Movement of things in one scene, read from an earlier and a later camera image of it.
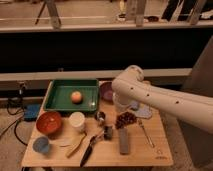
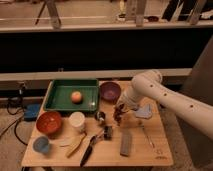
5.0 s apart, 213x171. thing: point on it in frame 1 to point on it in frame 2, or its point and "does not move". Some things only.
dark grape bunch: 124,119 to 118,111
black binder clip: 108,132 does not move
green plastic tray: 60,91 does not move
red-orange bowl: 49,123 does not move
